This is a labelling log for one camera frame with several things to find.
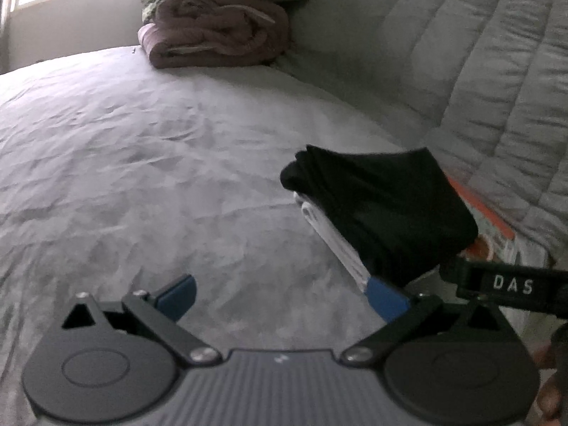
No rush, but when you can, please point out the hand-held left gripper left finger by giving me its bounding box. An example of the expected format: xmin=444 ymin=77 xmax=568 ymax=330
xmin=55 ymin=274 xmax=221 ymax=368

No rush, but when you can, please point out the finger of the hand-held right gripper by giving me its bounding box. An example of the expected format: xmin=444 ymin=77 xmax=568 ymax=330
xmin=438 ymin=254 xmax=464 ymax=287

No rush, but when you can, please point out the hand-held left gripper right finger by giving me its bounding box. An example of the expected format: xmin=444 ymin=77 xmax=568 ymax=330
xmin=342 ymin=276 xmax=511 ymax=367

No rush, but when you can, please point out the white garment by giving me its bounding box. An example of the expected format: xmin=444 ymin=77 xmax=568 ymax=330
xmin=293 ymin=191 xmax=373 ymax=296

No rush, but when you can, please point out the black garment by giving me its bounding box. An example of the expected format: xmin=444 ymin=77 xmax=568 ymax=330
xmin=279 ymin=144 xmax=480 ymax=289

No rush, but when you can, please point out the person's right hand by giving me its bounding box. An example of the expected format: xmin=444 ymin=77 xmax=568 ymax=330
xmin=535 ymin=345 xmax=568 ymax=422

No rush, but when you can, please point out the orange printed box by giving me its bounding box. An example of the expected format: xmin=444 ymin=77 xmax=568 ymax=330
xmin=444 ymin=173 xmax=518 ymax=262

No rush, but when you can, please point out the bed with white sheet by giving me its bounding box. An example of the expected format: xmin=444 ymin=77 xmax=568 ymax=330
xmin=0 ymin=47 xmax=555 ymax=426

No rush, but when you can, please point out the grey quilted comforter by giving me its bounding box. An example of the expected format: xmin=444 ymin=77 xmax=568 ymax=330
xmin=271 ymin=0 xmax=568 ymax=271

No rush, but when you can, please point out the pink folded blanket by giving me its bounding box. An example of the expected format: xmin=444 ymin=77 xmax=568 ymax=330
xmin=137 ymin=23 xmax=174 ymax=68

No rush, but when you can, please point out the grey curtain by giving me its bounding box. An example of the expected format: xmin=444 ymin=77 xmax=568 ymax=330
xmin=0 ymin=0 xmax=22 ymax=74

